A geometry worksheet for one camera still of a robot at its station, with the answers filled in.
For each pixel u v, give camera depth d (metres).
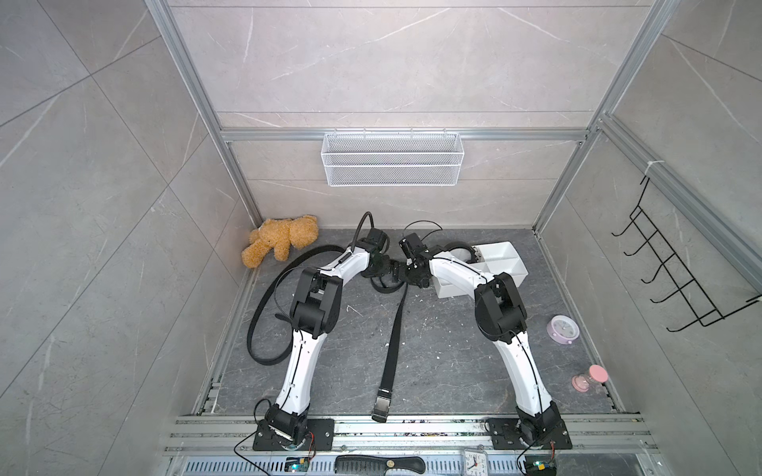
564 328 0.90
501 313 0.59
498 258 1.09
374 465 0.70
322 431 0.73
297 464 0.71
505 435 0.73
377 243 0.86
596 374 0.75
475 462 0.69
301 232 1.06
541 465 0.71
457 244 1.04
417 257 0.79
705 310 0.58
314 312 0.61
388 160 1.01
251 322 0.91
